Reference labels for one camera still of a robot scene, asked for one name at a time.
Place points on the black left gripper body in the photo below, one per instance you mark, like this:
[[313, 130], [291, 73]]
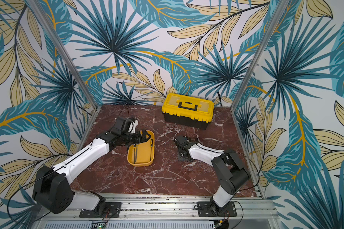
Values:
[[134, 138]]

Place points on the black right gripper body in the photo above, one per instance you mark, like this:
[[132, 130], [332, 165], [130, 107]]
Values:
[[182, 147]]

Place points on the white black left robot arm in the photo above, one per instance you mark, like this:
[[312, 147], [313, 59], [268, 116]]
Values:
[[52, 184]]

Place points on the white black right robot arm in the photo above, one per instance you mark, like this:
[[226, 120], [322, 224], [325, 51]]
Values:
[[230, 170]]

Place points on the yellow plastic storage tray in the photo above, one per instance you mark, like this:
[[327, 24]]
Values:
[[143, 154]]

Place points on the yellow and black toolbox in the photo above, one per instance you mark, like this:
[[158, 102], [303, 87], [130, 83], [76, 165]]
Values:
[[188, 111]]

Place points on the black yellow handled file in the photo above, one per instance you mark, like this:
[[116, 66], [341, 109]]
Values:
[[151, 149], [135, 150]]

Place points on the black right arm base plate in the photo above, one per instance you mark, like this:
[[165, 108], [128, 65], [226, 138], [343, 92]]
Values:
[[209, 209]]

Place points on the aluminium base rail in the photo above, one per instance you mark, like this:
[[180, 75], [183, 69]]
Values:
[[167, 212]]

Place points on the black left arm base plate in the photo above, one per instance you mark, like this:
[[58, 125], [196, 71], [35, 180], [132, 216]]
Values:
[[103, 210]]

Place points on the left aluminium corner post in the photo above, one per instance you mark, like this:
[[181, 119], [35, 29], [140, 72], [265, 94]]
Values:
[[48, 28]]

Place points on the aluminium corner post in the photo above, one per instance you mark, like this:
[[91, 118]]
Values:
[[276, 22], [48, 28]]

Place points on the right aluminium corner post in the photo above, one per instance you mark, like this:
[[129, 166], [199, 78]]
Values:
[[276, 22]]

